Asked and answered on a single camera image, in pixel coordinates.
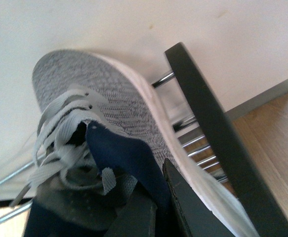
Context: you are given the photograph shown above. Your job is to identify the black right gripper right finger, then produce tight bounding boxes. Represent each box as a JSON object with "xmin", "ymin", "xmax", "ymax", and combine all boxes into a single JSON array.
[{"xmin": 163, "ymin": 159, "xmax": 233, "ymax": 237}]

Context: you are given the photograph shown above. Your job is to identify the black metal shoe rack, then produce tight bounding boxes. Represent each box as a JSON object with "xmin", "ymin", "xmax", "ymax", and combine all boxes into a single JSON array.
[{"xmin": 0, "ymin": 43, "xmax": 288, "ymax": 237}]

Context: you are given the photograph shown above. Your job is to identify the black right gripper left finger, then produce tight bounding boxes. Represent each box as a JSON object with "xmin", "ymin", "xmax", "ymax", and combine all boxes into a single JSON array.
[{"xmin": 105, "ymin": 190, "xmax": 157, "ymax": 237}]

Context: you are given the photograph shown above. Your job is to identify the grey sneaker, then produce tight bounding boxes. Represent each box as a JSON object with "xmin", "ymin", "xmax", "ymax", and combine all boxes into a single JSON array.
[{"xmin": 12, "ymin": 50, "xmax": 258, "ymax": 237}]

